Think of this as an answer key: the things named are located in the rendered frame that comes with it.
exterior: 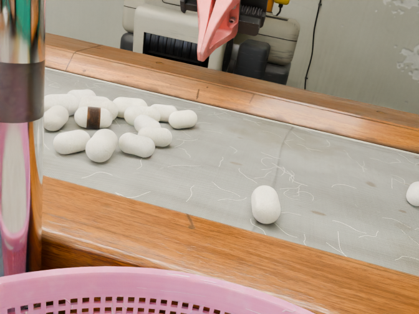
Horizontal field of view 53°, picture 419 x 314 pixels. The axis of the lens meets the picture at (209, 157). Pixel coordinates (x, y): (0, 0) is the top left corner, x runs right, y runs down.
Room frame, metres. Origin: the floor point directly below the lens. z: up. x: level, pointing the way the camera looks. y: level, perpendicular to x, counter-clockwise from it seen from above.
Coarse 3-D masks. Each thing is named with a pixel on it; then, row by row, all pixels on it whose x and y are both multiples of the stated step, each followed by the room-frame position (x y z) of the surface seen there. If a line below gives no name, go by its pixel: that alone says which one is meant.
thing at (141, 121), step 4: (140, 116) 0.38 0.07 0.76; (144, 116) 0.38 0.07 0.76; (148, 116) 0.38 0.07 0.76; (136, 120) 0.37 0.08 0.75; (140, 120) 0.37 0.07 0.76; (144, 120) 0.37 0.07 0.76; (148, 120) 0.37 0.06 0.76; (152, 120) 0.37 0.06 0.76; (156, 120) 0.37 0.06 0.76; (136, 124) 0.37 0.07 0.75; (140, 124) 0.37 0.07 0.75; (144, 124) 0.37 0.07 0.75; (148, 124) 0.36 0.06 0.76; (152, 124) 0.36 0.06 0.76; (156, 124) 0.37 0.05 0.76; (136, 128) 0.37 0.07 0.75; (140, 128) 0.37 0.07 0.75
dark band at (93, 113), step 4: (88, 108) 0.36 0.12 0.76; (92, 108) 0.37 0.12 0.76; (96, 108) 0.37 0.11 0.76; (100, 108) 0.37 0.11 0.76; (88, 112) 0.36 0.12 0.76; (92, 112) 0.36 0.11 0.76; (96, 112) 0.36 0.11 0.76; (100, 112) 0.36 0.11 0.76; (88, 116) 0.36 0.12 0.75; (92, 116) 0.36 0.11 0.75; (96, 116) 0.36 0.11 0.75; (88, 120) 0.36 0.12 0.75; (92, 120) 0.36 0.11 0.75; (96, 120) 0.36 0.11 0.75; (88, 124) 0.36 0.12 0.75; (92, 124) 0.36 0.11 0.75; (96, 124) 0.36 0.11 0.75; (96, 128) 0.36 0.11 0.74
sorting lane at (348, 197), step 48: (144, 96) 0.50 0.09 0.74; (48, 144) 0.31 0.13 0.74; (192, 144) 0.37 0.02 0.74; (240, 144) 0.40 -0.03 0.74; (288, 144) 0.43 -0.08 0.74; (336, 144) 0.46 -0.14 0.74; (144, 192) 0.26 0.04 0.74; (192, 192) 0.28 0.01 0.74; (240, 192) 0.29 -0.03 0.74; (288, 192) 0.31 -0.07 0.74; (336, 192) 0.33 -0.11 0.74; (384, 192) 0.35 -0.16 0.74; (288, 240) 0.24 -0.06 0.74; (336, 240) 0.25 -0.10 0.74; (384, 240) 0.26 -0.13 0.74
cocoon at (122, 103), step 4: (116, 100) 0.41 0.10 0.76; (120, 100) 0.41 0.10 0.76; (124, 100) 0.41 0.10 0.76; (128, 100) 0.41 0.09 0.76; (132, 100) 0.41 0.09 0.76; (136, 100) 0.41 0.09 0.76; (140, 100) 0.41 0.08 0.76; (116, 104) 0.40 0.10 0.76; (120, 104) 0.40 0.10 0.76; (124, 104) 0.40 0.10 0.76; (128, 104) 0.41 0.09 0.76; (132, 104) 0.41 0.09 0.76; (136, 104) 0.41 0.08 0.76; (140, 104) 0.41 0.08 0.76; (144, 104) 0.41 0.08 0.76; (120, 108) 0.40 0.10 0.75; (124, 108) 0.40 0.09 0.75; (120, 112) 0.40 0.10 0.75; (124, 112) 0.40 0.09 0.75; (120, 116) 0.40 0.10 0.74
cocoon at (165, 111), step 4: (156, 104) 0.42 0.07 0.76; (156, 108) 0.41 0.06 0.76; (160, 108) 0.42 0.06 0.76; (164, 108) 0.42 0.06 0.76; (168, 108) 0.42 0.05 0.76; (172, 108) 0.42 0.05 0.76; (160, 112) 0.41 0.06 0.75; (164, 112) 0.41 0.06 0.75; (168, 112) 0.42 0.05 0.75; (172, 112) 0.42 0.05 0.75; (160, 116) 0.41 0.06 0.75; (164, 116) 0.41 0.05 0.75; (168, 116) 0.42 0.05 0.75; (160, 120) 0.42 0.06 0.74; (164, 120) 0.42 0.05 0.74; (168, 120) 0.42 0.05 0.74
